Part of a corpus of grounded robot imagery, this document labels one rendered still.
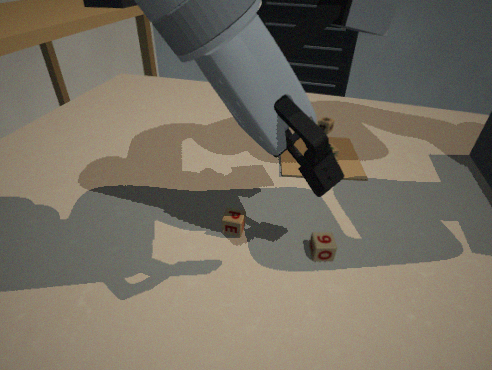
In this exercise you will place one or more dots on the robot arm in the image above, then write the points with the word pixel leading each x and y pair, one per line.
pixel 187 25

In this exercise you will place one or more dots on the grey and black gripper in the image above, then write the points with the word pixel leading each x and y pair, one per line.
pixel 254 80

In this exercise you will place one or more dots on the tan flat mat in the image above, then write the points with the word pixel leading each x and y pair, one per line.
pixel 347 159

